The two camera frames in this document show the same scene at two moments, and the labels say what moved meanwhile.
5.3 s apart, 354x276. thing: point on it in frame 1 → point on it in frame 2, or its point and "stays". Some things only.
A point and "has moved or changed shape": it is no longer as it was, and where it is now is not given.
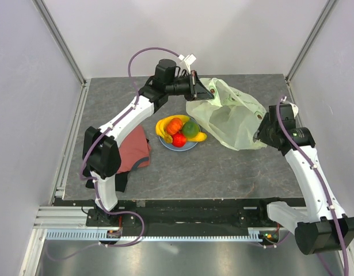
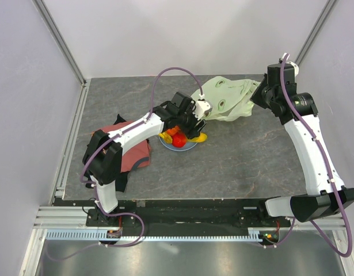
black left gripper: (197, 91) → (191, 132)
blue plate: (187, 145) stays
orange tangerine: (174, 125) stays
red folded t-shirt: (134, 151) stays
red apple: (178, 140) stays
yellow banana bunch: (161, 129) stays
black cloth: (121, 180) stays
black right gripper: (261, 132) → (257, 98)
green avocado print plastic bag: (229, 116) has moved or changed shape
